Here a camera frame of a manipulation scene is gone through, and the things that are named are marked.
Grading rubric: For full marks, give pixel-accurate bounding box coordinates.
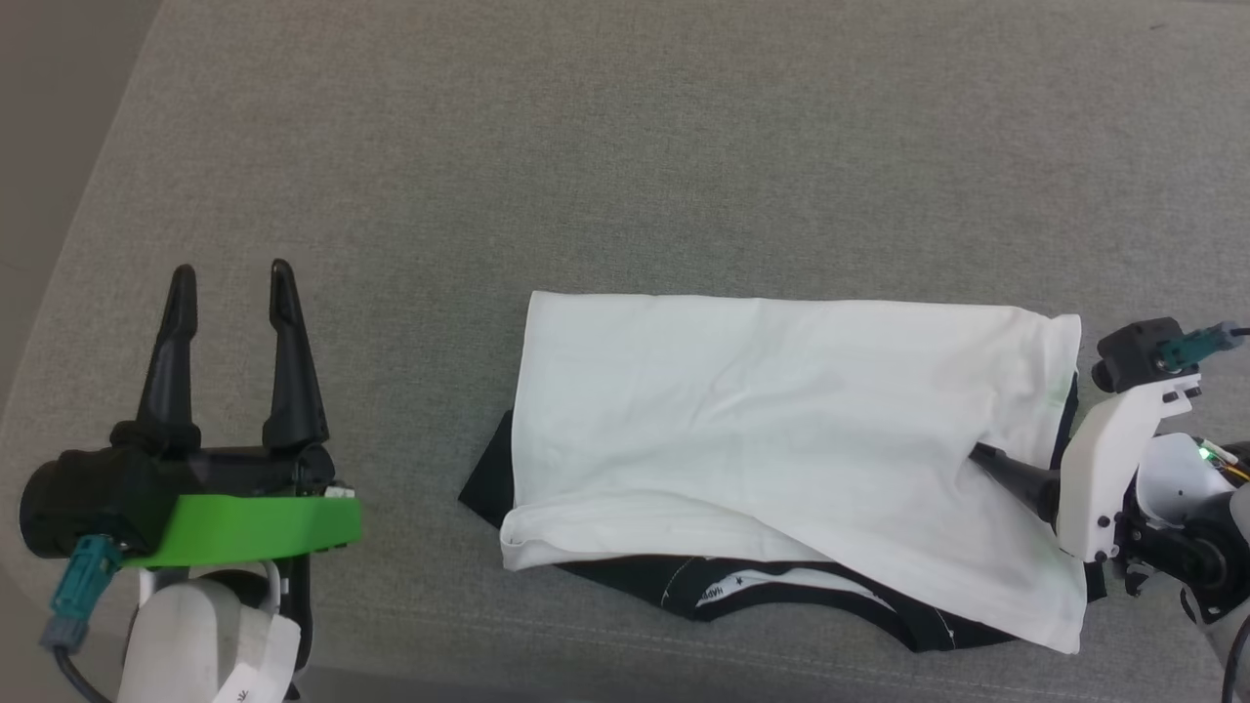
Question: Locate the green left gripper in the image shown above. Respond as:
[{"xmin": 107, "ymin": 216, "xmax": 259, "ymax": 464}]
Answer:
[{"xmin": 110, "ymin": 258, "xmax": 363, "ymax": 570}]

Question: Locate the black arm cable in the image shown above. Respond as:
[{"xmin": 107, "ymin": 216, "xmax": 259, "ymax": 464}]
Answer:
[
  {"xmin": 1160, "ymin": 321, "xmax": 1250, "ymax": 370},
  {"xmin": 39, "ymin": 534, "xmax": 125, "ymax": 703}
]

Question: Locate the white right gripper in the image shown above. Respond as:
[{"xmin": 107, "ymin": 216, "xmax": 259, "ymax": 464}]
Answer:
[{"xmin": 970, "ymin": 370, "xmax": 1204, "ymax": 564}]

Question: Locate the white and black long-sleeve shirt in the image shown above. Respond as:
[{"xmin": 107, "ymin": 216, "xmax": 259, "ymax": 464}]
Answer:
[{"xmin": 458, "ymin": 290, "xmax": 1110, "ymax": 654}]

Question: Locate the grey fabric sofa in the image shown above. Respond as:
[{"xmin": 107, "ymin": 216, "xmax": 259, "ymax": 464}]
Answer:
[{"xmin": 0, "ymin": 0, "xmax": 1250, "ymax": 703}]

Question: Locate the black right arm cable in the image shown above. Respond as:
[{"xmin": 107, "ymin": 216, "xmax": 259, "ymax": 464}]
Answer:
[{"xmin": 1160, "ymin": 321, "xmax": 1250, "ymax": 370}]

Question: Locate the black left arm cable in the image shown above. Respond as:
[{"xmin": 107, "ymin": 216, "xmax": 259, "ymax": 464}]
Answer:
[{"xmin": 39, "ymin": 534, "xmax": 125, "ymax": 703}]

